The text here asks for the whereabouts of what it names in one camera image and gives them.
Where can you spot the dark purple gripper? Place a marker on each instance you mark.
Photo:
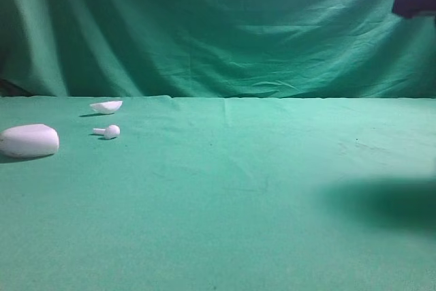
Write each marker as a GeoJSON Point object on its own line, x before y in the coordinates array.
{"type": "Point", "coordinates": [412, 8]}

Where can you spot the white earbud case lid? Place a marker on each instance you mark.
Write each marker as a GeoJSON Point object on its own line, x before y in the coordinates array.
{"type": "Point", "coordinates": [109, 107]}

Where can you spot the white earbud near left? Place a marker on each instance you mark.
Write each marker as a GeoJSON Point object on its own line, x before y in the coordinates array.
{"type": "Point", "coordinates": [108, 133]}

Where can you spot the white earbud case base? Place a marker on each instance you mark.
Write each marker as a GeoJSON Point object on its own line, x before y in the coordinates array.
{"type": "Point", "coordinates": [28, 141]}

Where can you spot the green backdrop cloth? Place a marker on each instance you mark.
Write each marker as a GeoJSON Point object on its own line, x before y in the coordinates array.
{"type": "Point", "coordinates": [215, 48]}

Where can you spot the green table cloth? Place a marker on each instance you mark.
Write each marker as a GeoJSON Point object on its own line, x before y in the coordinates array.
{"type": "Point", "coordinates": [223, 194]}

